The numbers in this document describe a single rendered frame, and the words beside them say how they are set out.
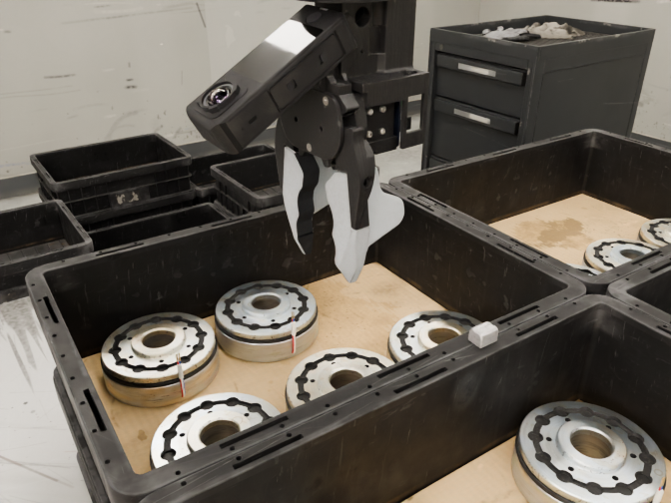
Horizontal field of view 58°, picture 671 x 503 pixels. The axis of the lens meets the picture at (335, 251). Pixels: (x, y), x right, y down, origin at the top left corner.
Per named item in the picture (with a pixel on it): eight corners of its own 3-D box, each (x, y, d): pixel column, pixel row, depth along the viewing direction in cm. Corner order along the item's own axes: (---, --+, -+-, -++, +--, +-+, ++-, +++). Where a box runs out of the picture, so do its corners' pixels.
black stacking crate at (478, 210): (570, 396, 57) (595, 292, 52) (380, 266, 79) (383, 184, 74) (777, 278, 76) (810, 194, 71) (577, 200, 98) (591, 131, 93)
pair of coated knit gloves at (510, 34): (495, 46, 192) (496, 36, 191) (452, 39, 206) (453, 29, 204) (546, 39, 205) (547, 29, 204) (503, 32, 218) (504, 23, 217)
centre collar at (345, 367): (341, 414, 48) (341, 407, 48) (306, 381, 51) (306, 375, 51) (388, 388, 51) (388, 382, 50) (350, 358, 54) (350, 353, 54)
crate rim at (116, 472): (124, 537, 33) (117, 506, 32) (27, 292, 55) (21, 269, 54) (591, 312, 53) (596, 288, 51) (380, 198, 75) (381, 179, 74)
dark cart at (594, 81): (498, 312, 215) (538, 46, 173) (413, 261, 247) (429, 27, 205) (601, 264, 245) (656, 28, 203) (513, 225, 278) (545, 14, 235)
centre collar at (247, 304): (256, 325, 59) (255, 320, 58) (233, 302, 62) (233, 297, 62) (300, 309, 61) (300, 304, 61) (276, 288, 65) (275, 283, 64)
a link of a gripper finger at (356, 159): (383, 228, 42) (368, 98, 40) (366, 234, 41) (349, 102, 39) (342, 220, 46) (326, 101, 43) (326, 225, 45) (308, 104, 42)
